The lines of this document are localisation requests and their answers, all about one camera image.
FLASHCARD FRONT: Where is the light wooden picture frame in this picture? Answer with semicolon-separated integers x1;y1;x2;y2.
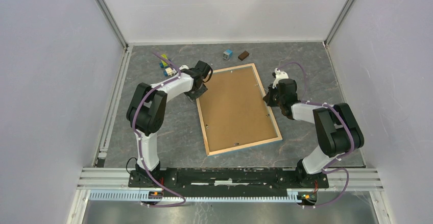
196;63;283;157

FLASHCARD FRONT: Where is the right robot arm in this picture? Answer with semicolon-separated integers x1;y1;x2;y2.
263;78;365;187

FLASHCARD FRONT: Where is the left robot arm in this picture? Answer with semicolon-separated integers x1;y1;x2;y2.
126;61;213;187

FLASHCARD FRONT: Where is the blue white cube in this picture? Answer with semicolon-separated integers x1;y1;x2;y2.
223;49;233;60

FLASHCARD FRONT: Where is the white blue toy car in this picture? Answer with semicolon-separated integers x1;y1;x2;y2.
163;67;177;77

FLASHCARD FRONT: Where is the green blue toy car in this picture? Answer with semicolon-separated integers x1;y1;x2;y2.
159;54;169;68

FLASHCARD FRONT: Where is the small brown block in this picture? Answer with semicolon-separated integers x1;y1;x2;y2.
237;51;250;61

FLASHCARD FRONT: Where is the aluminium base profile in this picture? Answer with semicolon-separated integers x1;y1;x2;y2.
78;168;384;192

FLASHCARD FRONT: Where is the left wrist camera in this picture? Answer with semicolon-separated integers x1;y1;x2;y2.
179;65;189;72

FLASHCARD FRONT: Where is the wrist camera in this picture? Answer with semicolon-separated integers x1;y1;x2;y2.
272;68;289;89
179;65;189;72

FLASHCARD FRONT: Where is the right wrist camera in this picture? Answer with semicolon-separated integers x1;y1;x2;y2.
272;68;289;89

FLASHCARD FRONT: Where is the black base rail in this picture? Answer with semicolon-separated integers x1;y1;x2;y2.
128;167;329;197

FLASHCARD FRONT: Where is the left corner aluminium post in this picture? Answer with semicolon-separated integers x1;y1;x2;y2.
95;0;129;50

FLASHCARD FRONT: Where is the corner aluminium post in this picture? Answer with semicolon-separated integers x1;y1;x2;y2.
323;0;356;48
95;0;129;50

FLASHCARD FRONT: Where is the left floor aluminium rail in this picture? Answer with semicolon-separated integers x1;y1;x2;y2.
92;45;134;167

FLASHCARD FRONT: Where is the slotted cable duct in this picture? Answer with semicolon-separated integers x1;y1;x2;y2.
88;189;318;204

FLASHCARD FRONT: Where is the right corner aluminium post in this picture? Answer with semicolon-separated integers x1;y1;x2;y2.
323;0;356;48

